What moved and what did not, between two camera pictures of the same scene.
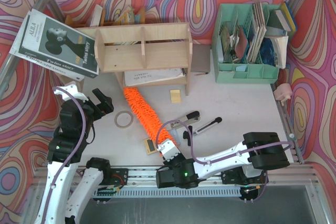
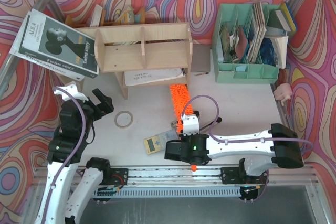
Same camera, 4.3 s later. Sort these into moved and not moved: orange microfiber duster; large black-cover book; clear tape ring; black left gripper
Moved: orange microfiber duster
Not moved: black left gripper; clear tape ring; large black-cover book
